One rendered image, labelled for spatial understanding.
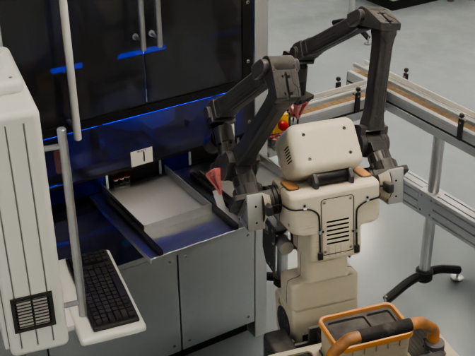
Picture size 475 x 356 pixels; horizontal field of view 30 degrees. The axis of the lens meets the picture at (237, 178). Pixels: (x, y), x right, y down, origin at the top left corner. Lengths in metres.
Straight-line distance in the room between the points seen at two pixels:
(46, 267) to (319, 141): 0.83
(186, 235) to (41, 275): 0.63
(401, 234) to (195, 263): 1.47
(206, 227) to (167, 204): 0.20
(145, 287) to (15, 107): 1.32
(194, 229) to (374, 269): 1.56
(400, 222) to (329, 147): 2.27
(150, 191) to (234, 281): 0.65
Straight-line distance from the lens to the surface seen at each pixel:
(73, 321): 2.74
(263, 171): 3.31
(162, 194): 3.17
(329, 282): 2.70
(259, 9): 3.19
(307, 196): 2.45
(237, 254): 3.58
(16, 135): 2.28
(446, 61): 6.85
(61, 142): 2.32
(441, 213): 3.86
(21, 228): 2.41
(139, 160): 3.14
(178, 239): 2.92
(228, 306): 3.70
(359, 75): 4.05
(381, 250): 4.49
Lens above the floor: 2.46
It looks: 29 degrees down
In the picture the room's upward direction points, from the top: 1 degrees counter-clockwise
